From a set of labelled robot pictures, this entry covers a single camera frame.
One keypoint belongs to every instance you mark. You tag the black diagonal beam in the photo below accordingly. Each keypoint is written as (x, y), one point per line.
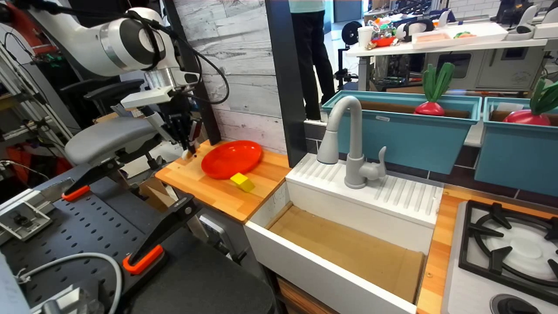
(207, 115)

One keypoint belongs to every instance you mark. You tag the white background table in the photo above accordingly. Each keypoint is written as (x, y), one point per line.
(447, 46)

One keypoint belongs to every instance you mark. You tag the yellow block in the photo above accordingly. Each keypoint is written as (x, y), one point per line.
(243, 182)

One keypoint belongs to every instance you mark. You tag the teal planter box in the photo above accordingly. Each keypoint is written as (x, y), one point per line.
(407, 136)
(517, 154)

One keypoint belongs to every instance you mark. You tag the black stove grate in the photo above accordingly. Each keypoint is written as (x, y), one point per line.
(512, 250)

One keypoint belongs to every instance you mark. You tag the red bowl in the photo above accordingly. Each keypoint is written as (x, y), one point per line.
(233, 157)
(383, 40)

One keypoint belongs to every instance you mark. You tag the grey toy faucet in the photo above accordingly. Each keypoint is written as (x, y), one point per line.
(353, 152)

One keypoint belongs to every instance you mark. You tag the red radish toy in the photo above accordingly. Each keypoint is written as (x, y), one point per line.
(534, 110)
(435, 93)

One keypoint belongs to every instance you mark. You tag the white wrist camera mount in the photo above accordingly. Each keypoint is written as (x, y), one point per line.
(154, 89)

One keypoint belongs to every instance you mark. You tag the grey office chair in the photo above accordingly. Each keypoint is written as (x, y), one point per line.
(111, 136)

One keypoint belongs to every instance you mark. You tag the black stove knob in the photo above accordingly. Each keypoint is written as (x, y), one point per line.
(515, 306)

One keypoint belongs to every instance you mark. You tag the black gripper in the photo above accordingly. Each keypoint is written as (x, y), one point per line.
(179, 114)

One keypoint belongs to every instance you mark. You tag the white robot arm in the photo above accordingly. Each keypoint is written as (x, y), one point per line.
(111, 46)

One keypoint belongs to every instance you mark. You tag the person in dark trousers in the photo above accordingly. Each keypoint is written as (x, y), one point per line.
(313, 58)

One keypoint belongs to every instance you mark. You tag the metal mounting bracket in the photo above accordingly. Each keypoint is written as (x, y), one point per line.
(23, 220)

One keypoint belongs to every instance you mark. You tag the black vertical post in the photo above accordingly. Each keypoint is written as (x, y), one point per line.
(287, 75)

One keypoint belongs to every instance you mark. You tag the white stove top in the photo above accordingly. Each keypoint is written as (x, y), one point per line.
(465, 290)

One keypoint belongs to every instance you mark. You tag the white toy sink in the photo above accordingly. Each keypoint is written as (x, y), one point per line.
(350, 232)

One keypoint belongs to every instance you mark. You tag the white cup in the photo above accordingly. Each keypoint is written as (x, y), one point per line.
(365, 37)

